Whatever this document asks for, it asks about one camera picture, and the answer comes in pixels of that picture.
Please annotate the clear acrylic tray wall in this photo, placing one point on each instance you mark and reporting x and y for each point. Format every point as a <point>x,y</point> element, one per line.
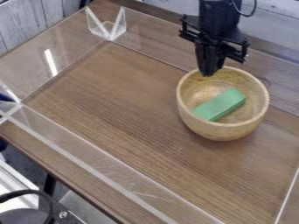
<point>95,118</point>

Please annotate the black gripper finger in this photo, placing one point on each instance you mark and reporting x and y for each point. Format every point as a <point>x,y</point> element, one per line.
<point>206,57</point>
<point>219,59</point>

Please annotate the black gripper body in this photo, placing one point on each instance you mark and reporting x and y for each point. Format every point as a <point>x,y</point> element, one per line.
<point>215,27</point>

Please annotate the light wooden bowl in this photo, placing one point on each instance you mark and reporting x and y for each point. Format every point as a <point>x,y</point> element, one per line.
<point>196,89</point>

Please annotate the black table leg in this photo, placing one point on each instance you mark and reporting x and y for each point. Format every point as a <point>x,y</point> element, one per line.
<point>50,184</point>

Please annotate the green rectangular block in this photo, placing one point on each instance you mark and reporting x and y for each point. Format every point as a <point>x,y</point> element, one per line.
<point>219,106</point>

